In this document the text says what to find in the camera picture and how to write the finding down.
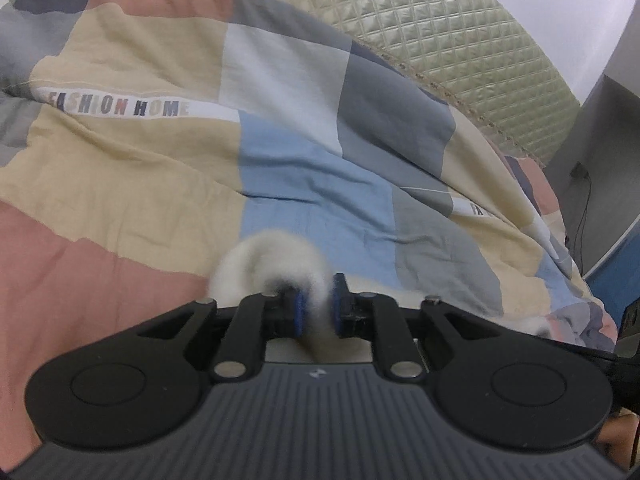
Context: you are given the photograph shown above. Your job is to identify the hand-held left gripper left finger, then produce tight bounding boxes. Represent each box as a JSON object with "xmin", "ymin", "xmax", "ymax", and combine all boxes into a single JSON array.
[{"xmin": 136, "ymin": 289, "xmax": 306, "ymax": 381}]

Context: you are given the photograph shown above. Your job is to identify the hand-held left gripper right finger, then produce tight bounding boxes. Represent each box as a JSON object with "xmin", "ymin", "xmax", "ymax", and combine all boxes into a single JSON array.
[{"xmin": 332, "ymin": 273, "xmax": 505, "ymax": 381}]

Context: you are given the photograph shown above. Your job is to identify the white fluffy sweater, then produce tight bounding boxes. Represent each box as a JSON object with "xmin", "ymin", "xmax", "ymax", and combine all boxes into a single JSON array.
[{"xmin": 210, "ymin": 229, "xmax": 551, "ymax": 366}]

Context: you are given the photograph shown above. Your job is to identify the grey bedside cabinet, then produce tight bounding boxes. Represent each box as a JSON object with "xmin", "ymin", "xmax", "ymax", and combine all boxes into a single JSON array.
[{"xmin": 544, "ymin": 50, "xmax": 640, "ymax": 281}]

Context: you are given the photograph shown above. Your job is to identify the patchwork quilt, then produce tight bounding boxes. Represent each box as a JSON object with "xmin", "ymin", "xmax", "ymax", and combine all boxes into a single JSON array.
[{"xmin": 0, "ymin": 0, "xmax": 621, "ymax": 461}]

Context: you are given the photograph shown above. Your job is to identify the beige quilted headboard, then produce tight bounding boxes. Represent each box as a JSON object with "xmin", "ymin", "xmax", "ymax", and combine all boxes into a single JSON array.
[{"xmin": 200, "ymin": 0, "xmax": 581, "ymax": 163}]

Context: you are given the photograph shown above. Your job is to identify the black power cable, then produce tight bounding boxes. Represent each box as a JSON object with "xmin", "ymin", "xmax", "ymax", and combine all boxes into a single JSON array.
[{"xmin": 570, "ymin": 161, "xmax": 593, "ymax": 273}]

